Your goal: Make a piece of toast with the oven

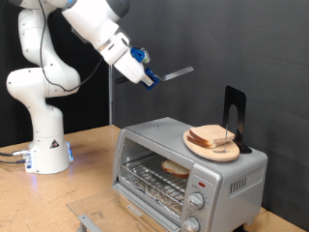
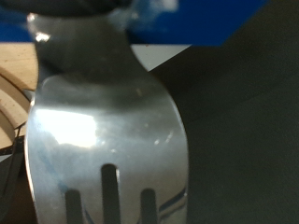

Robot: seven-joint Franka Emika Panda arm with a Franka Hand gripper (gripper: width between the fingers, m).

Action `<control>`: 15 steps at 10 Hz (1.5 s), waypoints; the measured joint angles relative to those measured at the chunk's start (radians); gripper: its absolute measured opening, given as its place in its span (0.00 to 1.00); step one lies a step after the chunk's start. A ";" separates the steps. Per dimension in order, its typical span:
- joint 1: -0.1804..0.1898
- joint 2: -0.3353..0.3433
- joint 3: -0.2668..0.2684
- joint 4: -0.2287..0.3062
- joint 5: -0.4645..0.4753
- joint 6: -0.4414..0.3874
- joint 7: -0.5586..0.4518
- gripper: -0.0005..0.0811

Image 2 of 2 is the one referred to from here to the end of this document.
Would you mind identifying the silver toaster oven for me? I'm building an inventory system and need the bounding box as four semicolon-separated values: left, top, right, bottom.
130;44;192;73

